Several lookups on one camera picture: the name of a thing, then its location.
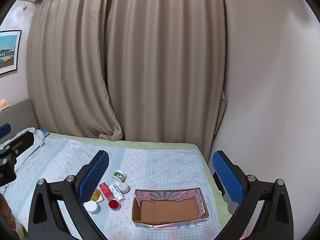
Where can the grey headboard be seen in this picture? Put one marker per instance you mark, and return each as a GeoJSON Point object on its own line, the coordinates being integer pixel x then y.
{"type": "Point", "coordinates": [20, 115]}

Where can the tissue box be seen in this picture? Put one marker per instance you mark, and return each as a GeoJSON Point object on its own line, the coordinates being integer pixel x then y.
{"type": "Point", "coordinates": [3, 104]}

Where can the blue striped cloth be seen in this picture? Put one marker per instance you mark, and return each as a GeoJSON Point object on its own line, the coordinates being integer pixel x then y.
{"type": "Point", "coordinates": [45, 132]}

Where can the red lid jar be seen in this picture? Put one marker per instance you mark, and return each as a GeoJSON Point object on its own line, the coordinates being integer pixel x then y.
{"type": "Point", "coordinates": [114, 204]}

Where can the white crumpled quilt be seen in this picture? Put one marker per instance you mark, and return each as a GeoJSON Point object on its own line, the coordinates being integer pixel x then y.
{"type": "Point", "coordinates": [37, 137]}

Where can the person's left hand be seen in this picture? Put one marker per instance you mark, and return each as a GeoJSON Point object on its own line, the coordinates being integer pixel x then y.
{"type": "Point", "coordinates": [6, 208]}

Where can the cardboard box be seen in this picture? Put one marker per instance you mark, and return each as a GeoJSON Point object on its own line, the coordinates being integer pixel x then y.
{"type": "Point", "coordinates": [160, 210]}

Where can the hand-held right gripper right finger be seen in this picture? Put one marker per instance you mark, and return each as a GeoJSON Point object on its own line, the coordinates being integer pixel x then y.
{"type": "Point", "coordinates": [226, 177]}

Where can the small white jar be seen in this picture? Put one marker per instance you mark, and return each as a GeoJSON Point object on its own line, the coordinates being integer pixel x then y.
{"type": "Point", "coordinates": [123, 187]}

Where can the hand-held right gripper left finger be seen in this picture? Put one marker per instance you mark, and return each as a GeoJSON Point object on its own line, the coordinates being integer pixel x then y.
{"type": "Point", "coordinates": [93, 177]}

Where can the pale green mattress sheet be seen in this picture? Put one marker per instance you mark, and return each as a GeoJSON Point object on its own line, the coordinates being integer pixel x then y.
{"type": "Point", "coordinates": [150, 143]}

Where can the white pill bottle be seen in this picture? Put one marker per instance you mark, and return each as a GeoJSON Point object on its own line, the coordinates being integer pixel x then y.
{"type": "Point", "coordinates": [116, 192]}

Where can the beige curtain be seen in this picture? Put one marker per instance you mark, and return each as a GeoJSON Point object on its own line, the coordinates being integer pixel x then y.
{"type": "Point", "coordinates": [67, 67]}
{"type": "Point", "coordinates": [165, 67]}

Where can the white lid jar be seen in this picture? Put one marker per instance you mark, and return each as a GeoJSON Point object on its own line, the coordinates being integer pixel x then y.
{"type": "Point", "coordinates": [91, 207]}

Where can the small red box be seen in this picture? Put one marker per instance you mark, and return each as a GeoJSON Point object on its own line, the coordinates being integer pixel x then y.
{"type": "Point", "coordinates": [105, 191]}

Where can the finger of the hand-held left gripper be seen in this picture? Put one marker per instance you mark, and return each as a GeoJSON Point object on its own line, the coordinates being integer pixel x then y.
{"type": "Point", "coordinates": [5, 129]}
{"type": "Point", "coordinates": [22, 142]}

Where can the green label white jar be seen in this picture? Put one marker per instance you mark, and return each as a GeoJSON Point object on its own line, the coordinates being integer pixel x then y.
{"type": "Point", "coordinates": [119, 176]}

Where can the wall poster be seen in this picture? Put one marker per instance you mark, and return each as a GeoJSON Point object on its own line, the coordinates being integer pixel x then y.
{"type": "Point", "coordinates": [7, 52]}

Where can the yellow tape roll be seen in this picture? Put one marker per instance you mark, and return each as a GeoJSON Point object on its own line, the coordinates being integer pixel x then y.
{"type": "Point", "coordinates": [96, 196]}

